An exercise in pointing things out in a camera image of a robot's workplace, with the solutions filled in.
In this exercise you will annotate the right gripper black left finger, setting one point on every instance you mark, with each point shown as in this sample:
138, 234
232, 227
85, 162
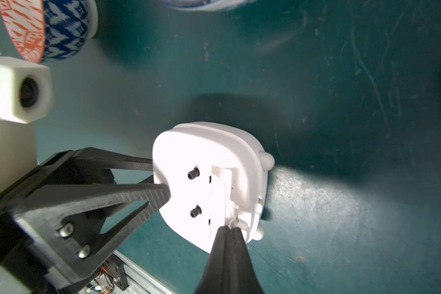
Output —
214, 279

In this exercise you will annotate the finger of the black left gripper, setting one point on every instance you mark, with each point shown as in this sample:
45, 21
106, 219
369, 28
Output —
64, 223
88, 166

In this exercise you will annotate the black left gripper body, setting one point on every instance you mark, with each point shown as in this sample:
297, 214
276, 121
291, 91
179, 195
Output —
22, 267

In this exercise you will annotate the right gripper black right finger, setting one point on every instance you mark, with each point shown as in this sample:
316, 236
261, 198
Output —
242, 277

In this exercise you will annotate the white alarm clock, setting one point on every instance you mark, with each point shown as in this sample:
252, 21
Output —
182, 159

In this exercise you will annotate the white battery cover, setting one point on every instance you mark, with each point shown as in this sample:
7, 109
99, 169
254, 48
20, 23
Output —
221, 187

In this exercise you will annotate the left base wiring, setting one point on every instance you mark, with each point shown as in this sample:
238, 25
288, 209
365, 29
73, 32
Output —
104, 281

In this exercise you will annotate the orange patterned bowl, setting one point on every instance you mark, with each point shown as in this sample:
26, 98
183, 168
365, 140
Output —
49, 30

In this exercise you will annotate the blue white patterned bowl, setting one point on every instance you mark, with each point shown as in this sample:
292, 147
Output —
206, 5

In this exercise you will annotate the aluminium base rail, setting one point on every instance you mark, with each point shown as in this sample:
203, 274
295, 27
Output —
120, 275

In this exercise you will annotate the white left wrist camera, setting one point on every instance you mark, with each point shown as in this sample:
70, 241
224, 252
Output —
26, 95

